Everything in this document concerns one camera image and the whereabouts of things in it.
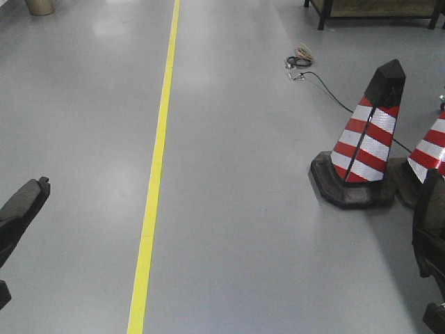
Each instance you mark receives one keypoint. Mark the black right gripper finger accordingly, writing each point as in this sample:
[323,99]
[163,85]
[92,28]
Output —
[429,255]

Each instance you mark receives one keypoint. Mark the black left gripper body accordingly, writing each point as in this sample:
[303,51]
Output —
[5,296]

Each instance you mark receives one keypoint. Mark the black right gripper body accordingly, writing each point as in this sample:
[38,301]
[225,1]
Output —
[433,318]

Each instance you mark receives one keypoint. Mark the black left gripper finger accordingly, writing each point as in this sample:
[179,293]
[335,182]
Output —
[12,229]

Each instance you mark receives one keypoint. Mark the grey brake pad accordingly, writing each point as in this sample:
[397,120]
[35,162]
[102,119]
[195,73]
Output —
[429,211]
[26,202]

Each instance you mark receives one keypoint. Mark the far red-white traffic cone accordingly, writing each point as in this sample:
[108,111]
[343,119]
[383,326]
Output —
[409,174]

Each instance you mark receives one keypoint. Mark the red-white traffic cone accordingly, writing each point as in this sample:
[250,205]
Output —
[409,174]
[353,174]

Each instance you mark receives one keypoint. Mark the near red-white traffic cone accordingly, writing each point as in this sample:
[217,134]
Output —
[353,174]

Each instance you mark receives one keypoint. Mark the yellow floor line tape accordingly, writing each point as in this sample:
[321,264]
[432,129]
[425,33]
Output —
[140,292]

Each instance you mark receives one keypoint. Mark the far potted plant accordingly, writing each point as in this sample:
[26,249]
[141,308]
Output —
[40,7]

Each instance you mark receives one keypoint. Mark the wooden black-framed cabinet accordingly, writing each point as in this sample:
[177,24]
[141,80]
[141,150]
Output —
[377,10]

